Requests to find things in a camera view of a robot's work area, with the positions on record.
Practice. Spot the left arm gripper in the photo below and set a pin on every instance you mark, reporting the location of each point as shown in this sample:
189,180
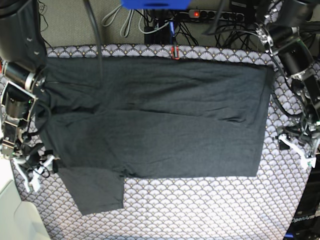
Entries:
307,134

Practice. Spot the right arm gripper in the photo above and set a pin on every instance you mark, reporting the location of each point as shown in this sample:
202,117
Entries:
30,164

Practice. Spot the black OpenArm base box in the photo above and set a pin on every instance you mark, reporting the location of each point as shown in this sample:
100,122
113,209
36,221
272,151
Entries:
305,224

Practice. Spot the red and black table clamp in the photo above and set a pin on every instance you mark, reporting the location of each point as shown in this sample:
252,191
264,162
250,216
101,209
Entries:
175,52

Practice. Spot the black power strip red switch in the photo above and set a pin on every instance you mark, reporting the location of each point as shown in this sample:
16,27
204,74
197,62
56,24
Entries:
211,14

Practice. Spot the white plastic bin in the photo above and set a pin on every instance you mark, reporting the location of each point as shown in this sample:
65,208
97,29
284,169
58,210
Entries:
19,220

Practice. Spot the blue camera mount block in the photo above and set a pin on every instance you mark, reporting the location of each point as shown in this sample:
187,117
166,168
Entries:
156,4

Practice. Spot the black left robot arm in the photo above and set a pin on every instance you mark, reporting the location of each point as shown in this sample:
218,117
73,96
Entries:
279,24

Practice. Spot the fan-patterned table cloth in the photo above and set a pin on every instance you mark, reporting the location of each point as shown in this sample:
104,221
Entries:
259,207

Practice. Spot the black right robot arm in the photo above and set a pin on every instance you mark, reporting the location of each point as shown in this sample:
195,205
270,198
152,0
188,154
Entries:
23,62

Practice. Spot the dark grey T-shirt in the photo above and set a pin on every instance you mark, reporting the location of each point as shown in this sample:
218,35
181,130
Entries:
152,118

